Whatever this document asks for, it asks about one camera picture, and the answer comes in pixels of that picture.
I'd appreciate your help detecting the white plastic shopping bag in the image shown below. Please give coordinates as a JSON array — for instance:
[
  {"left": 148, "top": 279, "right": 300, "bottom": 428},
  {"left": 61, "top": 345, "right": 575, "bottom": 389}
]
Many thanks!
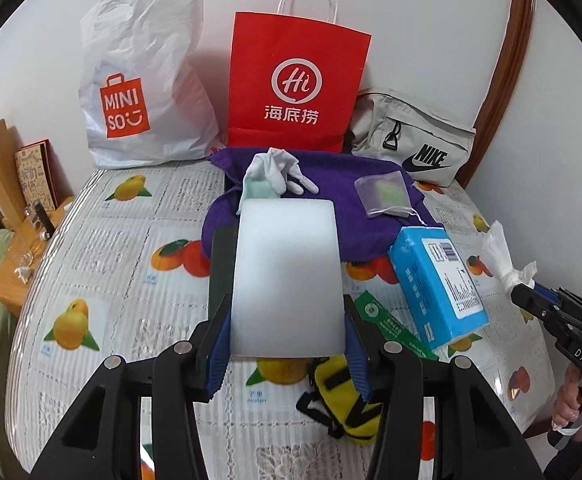
[{"left": 80, "top": 0, "right": 220, "bottom": 170}]

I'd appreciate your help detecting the white foam block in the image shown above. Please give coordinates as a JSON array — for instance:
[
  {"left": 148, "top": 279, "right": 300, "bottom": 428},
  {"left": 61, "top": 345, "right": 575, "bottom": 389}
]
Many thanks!
[{"left": 231, "top": 197, "right": 347, "bottom": 359}]

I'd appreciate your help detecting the brown wooden door frame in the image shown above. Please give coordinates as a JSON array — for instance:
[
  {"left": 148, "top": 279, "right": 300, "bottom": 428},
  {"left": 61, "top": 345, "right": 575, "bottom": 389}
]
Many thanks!
[{"left": 458, "top": 0, "right": 537, "bottom": 191}]

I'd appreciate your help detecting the person's right hand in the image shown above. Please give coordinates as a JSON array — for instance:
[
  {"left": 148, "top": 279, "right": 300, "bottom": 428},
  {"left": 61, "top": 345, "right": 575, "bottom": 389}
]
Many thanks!
[{"left": 551, "top": 360, "right": 582, "bottom": 427}]

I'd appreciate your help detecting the red paper carrier bag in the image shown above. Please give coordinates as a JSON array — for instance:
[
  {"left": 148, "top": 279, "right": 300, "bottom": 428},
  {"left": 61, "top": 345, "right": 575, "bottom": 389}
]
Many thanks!
[{"left": 227, "top": 0, "right": 372, "bottom": 153}]

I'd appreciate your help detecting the small black device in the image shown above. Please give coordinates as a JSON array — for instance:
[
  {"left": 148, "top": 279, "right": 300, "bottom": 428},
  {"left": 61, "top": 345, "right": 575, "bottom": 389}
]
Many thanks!
[{"left": 23, "top": 200, "right": 54, "bottom": 241}]

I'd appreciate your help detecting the purple towel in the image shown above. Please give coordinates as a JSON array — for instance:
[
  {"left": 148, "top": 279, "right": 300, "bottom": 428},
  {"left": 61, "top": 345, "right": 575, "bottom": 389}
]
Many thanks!
[{"left": 201, "top": 146, "right": 432, "bottom": 263}]

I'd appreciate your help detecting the beige waist bag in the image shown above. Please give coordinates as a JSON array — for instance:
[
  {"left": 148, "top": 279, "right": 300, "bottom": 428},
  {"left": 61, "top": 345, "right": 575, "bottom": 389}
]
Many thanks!
[{"left": 348, "top": 89, "right": 477, "bottom": 187}]

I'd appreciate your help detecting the yellow black strap pouch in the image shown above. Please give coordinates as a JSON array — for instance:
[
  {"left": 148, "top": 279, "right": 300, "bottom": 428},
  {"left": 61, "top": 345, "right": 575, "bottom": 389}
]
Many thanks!
[{"left": 296, "top": 355, "right": 387, "bottom": 446}]

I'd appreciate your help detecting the mesh drawstring pouch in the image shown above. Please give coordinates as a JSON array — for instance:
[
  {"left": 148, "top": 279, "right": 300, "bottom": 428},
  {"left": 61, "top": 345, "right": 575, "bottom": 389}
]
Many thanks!
[{"left": 353, "top": 171, "right": 432, "bottom": 226}]

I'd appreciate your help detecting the wooden nightstand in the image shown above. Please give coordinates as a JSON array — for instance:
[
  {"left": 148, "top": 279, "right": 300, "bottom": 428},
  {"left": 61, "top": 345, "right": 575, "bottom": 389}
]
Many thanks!
[{"left": 0, "top": 195, "right": 74, "bottom": 318}]

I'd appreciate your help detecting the brown patterned book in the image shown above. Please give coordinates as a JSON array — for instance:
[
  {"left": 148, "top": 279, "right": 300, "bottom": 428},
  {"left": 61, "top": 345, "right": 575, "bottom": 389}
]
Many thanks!
[{"left": 15, "top": 140, "right": 62, "bottom": 211}]

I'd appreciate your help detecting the fruit print tablecloth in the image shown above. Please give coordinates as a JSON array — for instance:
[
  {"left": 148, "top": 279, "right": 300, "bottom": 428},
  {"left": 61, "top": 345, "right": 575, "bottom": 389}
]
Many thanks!
[{"left": 6, "top": 165, "right": 557, "bottom": 480}]

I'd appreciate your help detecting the green wet wipe packet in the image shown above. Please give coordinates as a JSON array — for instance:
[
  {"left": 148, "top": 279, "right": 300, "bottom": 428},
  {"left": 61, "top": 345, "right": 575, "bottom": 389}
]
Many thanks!
[{"left": 353, "top": 290, "right": 439, "bottom": 361}]

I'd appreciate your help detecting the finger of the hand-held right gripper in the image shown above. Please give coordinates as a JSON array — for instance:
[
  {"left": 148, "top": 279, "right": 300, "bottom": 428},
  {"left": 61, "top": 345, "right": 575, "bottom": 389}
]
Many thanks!
[
  {"left": 534, "top": 281, "right": 564, "bottom": 307},
  {"left": 510, "top": 284, "right": 554, "bottom": 323}
]

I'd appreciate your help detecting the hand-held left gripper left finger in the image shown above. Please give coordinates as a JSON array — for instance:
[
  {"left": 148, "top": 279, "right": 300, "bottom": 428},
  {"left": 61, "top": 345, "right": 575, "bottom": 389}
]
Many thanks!
[{"left": 31, "top": 292, "right": 234, "bottom": 480}]

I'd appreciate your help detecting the white tissue paper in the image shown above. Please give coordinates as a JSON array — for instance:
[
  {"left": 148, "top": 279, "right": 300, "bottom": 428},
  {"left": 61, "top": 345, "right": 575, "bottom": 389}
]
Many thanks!
[{"left": 481, "top": 220, "right": 538, "bottom": 293}]

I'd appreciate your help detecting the blue tissue pack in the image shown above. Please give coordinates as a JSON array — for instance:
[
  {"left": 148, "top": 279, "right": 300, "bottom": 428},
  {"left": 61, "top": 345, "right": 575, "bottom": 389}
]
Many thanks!
[{"left": 387, "top": 226, "right": 489, "bottom": 352}]

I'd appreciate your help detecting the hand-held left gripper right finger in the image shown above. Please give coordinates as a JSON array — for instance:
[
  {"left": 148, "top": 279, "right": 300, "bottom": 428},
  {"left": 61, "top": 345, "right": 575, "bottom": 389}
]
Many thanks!
[{"left": 343, "top": 295, "right": 544, "bottom": 480}]

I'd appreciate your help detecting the white cotton glove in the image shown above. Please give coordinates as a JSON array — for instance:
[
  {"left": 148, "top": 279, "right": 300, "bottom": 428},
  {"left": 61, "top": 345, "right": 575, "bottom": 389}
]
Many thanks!
[{"left": 238, "top": 148, "right": 320, "bottom": 216}]

